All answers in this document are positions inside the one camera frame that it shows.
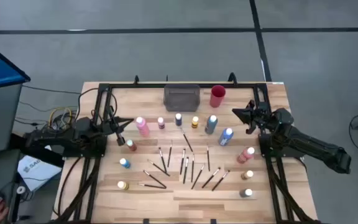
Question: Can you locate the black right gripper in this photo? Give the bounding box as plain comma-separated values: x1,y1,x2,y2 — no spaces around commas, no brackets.
232,100,273,135

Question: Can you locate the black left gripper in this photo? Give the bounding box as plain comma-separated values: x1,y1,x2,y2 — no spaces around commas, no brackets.
106,115,135,146

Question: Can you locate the large pink paint bottle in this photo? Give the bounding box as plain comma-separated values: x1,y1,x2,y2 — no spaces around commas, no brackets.
135,116,150,138

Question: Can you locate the large blue paint bottle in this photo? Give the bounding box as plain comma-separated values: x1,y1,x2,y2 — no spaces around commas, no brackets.
218,127,234,147

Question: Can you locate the large teal paint bottle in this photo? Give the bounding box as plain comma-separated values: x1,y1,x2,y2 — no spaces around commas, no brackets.
204,114,219,135

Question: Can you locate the large red paint bottle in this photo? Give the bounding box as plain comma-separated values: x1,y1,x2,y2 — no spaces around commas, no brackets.
236,146,255,164

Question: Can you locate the pinkish red plastic cup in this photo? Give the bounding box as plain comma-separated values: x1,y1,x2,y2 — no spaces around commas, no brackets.
209,85,227,108

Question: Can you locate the grey translucent plastic bin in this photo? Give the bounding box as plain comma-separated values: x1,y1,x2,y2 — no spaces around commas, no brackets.
163,83,201,113

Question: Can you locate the black desk support bar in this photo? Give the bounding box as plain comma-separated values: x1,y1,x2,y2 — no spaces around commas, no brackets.
9,133,65,169

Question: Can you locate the white paper booklet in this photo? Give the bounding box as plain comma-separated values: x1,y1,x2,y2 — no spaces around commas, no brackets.
17,154,63,192

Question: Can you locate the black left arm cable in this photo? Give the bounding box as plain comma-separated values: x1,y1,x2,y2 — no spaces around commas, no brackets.
78,87,118,125

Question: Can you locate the yellow cable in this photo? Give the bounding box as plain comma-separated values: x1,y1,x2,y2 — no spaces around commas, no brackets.
47,106,73,131

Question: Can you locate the thin black floor cable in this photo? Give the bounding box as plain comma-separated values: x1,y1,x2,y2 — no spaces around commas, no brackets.
19,101,79,113
22,84,82,96

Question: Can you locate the dark cable beside table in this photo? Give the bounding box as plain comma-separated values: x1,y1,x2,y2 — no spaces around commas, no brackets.
57,157,83,218

